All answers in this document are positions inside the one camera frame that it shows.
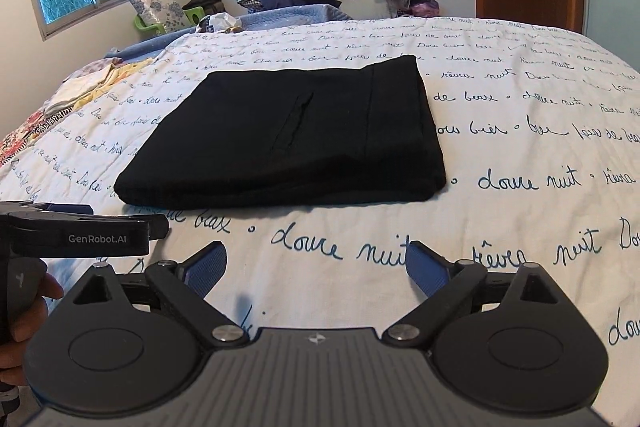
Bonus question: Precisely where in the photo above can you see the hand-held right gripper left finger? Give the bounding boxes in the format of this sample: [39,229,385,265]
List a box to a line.
[72,241,252,349]

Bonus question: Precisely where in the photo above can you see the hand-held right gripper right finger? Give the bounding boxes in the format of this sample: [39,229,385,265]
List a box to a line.
[381,241,558,349]

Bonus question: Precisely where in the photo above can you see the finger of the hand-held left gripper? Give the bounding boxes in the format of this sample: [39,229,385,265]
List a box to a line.
[22,201,95,215]
[47,213,170,242]

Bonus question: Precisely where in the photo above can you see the black pants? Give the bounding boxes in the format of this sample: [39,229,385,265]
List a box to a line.
[114,55,447,210]

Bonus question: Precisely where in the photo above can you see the person's left hand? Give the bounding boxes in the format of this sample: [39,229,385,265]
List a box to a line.
[0,274,66,392]

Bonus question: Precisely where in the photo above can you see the floral patchwork sheet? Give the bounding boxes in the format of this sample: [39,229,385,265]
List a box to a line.
[0,57,153,168]

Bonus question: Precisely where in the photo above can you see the white script-printed duvet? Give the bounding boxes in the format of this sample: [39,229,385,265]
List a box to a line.
[0,14,640,427]

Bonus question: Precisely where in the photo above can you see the green plastic chair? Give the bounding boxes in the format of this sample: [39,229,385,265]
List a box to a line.
[132,5,207,38]

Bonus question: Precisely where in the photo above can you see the crumpled white bag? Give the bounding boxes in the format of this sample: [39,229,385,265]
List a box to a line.
[196,12,244,34]

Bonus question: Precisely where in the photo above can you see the floral pillow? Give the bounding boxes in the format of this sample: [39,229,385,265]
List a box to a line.
[127,0,192,34]

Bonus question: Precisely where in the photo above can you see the dark brown bag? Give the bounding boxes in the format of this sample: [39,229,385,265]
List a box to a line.
[181,0,224,16]

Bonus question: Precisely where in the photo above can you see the purple cloth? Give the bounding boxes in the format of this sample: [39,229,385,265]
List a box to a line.
[410,0,442,19]

